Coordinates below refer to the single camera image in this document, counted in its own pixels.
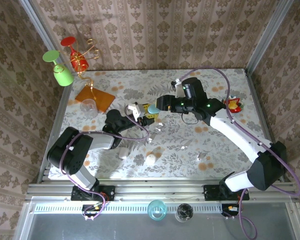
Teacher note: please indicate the white round charging case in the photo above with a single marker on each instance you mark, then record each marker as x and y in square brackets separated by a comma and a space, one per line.
[150, 158]

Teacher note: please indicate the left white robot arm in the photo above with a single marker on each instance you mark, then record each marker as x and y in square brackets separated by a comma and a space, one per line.
[70, 150]

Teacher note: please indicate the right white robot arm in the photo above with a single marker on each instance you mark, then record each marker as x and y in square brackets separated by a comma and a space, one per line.
[240, 135]

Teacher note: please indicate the small white earbud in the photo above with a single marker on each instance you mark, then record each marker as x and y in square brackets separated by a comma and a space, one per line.
[150, 140]
[158, 129]

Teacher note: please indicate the orange square tile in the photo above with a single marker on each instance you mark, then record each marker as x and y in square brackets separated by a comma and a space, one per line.
[103, 98]

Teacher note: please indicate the clear plastic cup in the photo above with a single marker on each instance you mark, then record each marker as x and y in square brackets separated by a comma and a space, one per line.
[88, 105]

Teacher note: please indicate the white stemmed earbud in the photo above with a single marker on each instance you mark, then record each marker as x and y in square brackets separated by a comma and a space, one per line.
[199, 156]
[184, 147]

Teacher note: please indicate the red and yellow toy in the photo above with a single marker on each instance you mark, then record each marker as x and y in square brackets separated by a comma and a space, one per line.
[233, 105]

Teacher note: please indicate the green wine glass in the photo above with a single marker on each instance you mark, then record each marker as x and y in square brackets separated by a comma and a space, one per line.
[63, 76]

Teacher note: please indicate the red wine glass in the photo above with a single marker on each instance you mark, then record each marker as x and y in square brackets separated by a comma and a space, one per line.
[77, 62]

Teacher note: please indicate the teal drinking glass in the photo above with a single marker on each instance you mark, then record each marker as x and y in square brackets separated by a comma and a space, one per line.
[157, 210]

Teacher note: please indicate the dark glass cup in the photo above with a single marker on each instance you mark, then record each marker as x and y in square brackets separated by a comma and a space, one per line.
[184, 212]

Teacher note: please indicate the grey metal shelf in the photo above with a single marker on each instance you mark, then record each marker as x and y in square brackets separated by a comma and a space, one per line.
[115, 227]

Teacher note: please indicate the aluminium side rail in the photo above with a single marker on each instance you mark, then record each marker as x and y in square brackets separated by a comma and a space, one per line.
[260, 107]
[61, 112]

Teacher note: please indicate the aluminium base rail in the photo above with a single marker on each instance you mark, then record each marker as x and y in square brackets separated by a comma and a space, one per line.
[160, 190]

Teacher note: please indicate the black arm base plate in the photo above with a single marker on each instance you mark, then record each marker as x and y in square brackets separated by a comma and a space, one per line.
[211, 193]
[107, 193]

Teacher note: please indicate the aluminium frame post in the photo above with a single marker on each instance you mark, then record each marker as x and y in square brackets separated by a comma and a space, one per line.
[271, 25]
[34, 18]

